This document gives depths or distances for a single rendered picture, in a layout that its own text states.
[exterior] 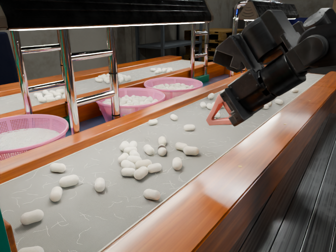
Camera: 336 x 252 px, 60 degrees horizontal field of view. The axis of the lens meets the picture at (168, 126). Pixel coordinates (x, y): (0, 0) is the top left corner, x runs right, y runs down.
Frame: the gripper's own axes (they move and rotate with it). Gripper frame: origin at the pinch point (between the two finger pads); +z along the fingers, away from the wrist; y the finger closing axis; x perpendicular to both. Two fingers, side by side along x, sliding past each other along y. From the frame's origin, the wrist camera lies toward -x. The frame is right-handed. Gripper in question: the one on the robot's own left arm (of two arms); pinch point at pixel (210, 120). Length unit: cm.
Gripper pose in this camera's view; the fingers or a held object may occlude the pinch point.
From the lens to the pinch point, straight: 60.9
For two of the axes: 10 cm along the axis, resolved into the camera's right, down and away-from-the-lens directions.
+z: -6.1, 4.4, 6.6
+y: -6.0, 2.9, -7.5
